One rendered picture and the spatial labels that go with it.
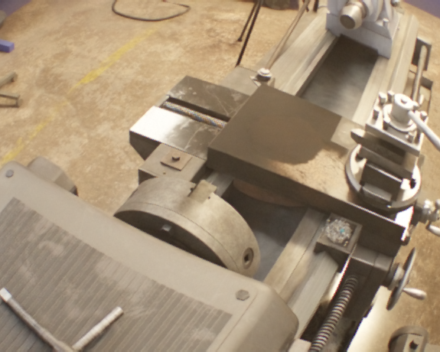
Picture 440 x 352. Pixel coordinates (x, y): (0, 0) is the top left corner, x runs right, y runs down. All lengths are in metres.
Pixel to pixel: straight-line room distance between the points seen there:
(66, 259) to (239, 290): 0.21
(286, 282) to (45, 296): 0.77
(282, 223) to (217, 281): 0.93
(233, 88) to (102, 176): 1.14
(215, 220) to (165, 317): 0.32
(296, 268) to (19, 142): 1.99
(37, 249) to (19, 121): 2.49
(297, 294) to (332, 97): 0.96
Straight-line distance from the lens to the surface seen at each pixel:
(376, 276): 1.47
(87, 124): 3.03
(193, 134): 1.57
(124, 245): 0.70
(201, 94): 1.70
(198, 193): 0.95
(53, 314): 0.64
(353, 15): 1.85
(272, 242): 1.54
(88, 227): 0.72
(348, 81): 2.19
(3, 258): 0.71
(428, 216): 1.51
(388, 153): 1.31
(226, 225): 0.92
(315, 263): 1.34
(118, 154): 2.84
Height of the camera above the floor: 1.87
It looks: 43 degrees down
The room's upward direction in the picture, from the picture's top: 5 degrees clockwise
